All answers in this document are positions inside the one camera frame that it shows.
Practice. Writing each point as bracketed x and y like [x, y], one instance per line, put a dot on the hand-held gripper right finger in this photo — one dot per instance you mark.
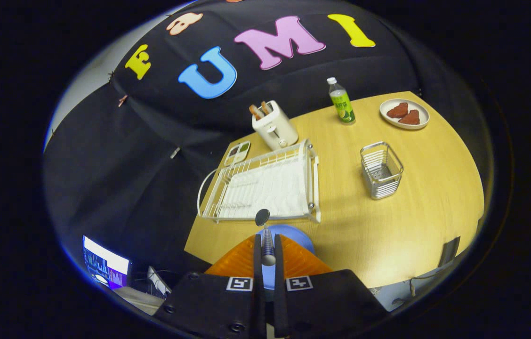
[277, 254]

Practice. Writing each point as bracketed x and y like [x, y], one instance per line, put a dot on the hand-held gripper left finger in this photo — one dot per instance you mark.
[258, 254]

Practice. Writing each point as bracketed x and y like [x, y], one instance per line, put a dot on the blue plate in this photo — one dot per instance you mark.
[293, 235]

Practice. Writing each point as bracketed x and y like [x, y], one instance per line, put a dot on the small white plate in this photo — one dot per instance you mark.
[423, 113]

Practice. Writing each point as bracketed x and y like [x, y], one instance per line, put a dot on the divided seasoning tray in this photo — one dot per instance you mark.
[237, 153]

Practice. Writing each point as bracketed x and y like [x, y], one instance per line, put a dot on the white toaster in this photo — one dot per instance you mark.
[277, 132]

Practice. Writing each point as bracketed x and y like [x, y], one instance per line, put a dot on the silver clip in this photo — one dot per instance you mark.
[174, 152]

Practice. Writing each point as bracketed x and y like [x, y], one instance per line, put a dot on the toast slice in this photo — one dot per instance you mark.
[266, 108]
[256, 112]

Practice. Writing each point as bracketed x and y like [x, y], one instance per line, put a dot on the computer monitor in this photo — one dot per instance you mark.
[105, 263]

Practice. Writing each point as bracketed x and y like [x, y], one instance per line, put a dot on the green label drink bottle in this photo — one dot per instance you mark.
[342, 103]

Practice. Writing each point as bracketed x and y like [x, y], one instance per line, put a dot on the black backdrop cloth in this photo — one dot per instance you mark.
[119, 165]

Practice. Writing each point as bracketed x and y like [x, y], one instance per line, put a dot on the red meat piece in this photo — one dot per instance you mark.
[398, 110]
[410, 117]

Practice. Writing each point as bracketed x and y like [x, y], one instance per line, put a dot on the pink clip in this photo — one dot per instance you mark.
[122, 100]

